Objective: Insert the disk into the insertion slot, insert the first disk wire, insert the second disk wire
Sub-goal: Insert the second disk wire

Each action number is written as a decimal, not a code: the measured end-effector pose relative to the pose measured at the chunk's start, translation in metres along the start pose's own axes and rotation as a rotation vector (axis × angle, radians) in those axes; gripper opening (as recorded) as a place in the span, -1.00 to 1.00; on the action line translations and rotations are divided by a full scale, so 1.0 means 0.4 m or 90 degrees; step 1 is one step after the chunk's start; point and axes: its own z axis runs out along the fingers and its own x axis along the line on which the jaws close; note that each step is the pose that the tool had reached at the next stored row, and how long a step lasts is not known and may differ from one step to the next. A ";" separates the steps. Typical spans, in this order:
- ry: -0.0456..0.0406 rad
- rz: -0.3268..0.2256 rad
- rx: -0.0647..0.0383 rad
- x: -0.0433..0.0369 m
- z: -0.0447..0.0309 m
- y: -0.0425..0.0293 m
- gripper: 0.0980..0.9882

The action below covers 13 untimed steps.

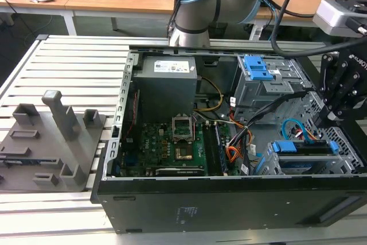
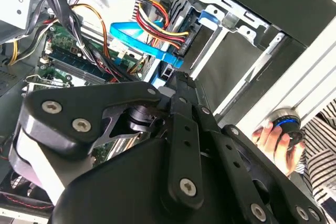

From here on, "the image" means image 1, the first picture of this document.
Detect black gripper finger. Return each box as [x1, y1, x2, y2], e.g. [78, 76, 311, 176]
[318, 52, 341, 120]
[333, 69, 365, 120]

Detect red disk wire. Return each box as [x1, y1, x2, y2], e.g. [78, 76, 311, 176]
[294, 120, 319, 142]

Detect blue disk wire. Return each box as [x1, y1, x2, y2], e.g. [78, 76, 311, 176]
[281, 118, 327, 145]

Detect grey metal disk bay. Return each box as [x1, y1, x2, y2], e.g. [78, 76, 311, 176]
[257, 138, 359, 176]

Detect black RAM slot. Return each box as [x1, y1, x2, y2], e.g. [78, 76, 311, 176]
[204, 123, 220, 176]

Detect grey metal drive cage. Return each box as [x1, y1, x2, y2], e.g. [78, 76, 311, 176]
[232, 55, 313, 124]

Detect blue drive latch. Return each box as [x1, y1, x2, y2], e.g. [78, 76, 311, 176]
[242, 55, 275, 81]

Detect RAM stick with blue label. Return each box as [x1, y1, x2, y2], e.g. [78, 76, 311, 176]
[212, 124, 229, 176]

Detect metal socket cover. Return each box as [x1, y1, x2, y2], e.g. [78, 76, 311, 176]
[171, 115, 194, 144]

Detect black open PC case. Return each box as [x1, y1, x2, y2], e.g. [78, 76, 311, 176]
[90, 44, 367, 234]

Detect CPU socket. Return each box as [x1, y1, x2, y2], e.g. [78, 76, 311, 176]
[174, 146, 193, 162]

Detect grey power supply unit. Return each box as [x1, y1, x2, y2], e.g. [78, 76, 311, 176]
[132, 55, 198, 115]

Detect black graphics card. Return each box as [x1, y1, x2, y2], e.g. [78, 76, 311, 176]
[154, 166, 207, 177]

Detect green motherboard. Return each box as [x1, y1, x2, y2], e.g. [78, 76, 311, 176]
[120, 118, 239, 177]

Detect grey parts rack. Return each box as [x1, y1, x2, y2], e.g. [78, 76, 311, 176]
[0, 90, 107, 193]

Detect RAM stick in rack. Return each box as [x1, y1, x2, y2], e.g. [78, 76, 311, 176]
[0, 157, 58, 166]

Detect silver camera box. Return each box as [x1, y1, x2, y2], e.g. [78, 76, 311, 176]
[312, 0, 358, 38]

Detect black cable bundle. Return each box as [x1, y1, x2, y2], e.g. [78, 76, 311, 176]
[229, 91, 312, 157]

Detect blue cable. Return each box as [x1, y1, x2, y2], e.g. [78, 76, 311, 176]
[266, 0, 281, 33]

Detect yellow power wires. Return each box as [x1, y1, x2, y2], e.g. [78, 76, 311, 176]
[194, 76, 224, 112]

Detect orange wire bundle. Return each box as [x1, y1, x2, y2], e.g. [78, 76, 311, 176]
[225, 145, 245, 169]

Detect thin black arm cables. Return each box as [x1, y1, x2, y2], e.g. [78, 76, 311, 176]
[165, 0, 193, 39]

